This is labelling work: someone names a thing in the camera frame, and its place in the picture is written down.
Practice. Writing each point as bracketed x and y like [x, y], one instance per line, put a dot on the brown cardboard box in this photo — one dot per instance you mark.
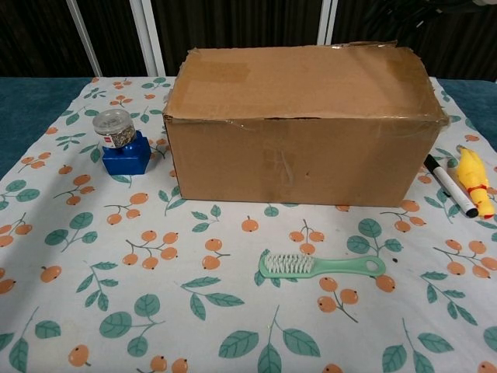
[291, 155]

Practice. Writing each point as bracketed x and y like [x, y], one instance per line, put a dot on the green plastic brush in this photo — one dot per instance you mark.
[341, 267]

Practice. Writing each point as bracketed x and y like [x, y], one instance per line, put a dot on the clear jar of seeds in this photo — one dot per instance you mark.
[114, 128]

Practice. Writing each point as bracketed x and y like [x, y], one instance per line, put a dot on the fruit and leaf print tablecloth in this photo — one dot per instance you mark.
[155, 311]

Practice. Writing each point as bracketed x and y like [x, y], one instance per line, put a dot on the black pleated curtain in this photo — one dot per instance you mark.
[233, 23]

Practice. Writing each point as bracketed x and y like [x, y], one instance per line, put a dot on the black and white marker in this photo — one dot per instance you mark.
[446, 182]

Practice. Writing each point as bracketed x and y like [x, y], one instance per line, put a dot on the yellow rubber chicken toy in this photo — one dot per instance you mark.
[471, 171]

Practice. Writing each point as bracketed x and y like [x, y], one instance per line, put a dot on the teal table cover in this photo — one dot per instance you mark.
[23, 109]

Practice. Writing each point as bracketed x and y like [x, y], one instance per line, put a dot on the white frame post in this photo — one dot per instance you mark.
[326, 23]
[147, 39]

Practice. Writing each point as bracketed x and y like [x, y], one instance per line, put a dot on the slim grey frame post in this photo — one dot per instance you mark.
[83, 39]

